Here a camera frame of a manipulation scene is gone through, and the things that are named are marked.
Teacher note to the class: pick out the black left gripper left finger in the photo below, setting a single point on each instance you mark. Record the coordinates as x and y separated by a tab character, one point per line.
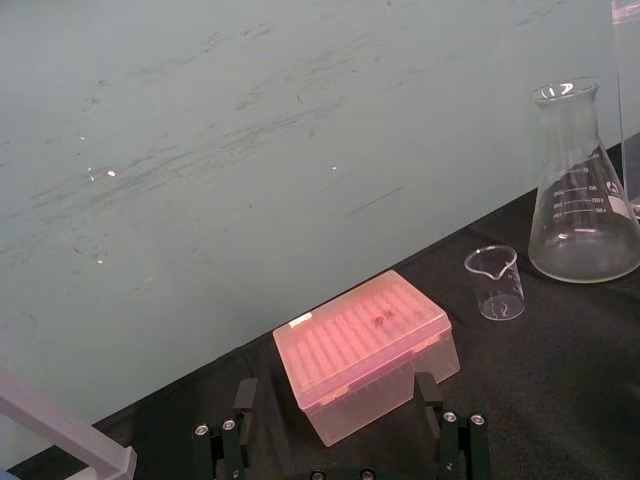
246	419

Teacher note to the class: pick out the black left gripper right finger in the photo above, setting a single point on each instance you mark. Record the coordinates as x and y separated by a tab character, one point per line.
431	400

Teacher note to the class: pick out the pink translucent pipette tip box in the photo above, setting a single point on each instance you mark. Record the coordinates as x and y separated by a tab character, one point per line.
364	350

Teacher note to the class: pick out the black table cloth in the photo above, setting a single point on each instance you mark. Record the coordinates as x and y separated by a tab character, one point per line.
525	390

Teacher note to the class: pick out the small clear glass beaker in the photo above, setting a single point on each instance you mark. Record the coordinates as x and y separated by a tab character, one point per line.
496	287

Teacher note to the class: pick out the clear glass conical flask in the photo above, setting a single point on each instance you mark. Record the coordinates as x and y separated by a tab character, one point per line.
575	200

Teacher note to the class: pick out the tall clear plastic cylinder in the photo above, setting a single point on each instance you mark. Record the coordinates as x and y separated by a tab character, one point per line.
627	100

